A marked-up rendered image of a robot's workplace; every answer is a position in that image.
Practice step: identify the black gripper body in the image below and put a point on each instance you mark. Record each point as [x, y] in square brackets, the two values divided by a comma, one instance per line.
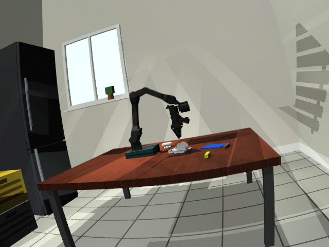
[175, 121]

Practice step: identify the small yellow block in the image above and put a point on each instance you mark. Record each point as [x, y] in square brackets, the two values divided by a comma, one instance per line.
[207, 154]

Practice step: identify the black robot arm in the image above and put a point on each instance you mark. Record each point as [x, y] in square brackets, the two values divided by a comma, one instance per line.
[170, 99]

